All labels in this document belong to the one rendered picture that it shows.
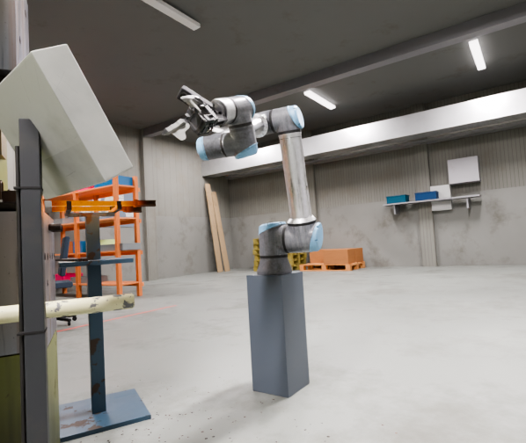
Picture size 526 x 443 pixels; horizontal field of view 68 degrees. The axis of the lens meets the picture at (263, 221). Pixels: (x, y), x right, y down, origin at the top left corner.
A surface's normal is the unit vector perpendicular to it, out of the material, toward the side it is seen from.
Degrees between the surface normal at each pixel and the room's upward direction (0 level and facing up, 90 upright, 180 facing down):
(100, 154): 90
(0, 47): 90
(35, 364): 90
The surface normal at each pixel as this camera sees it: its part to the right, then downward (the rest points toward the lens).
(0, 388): 0.40, -0.07
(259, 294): -0.57, -0.01
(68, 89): 0.75, -0.08
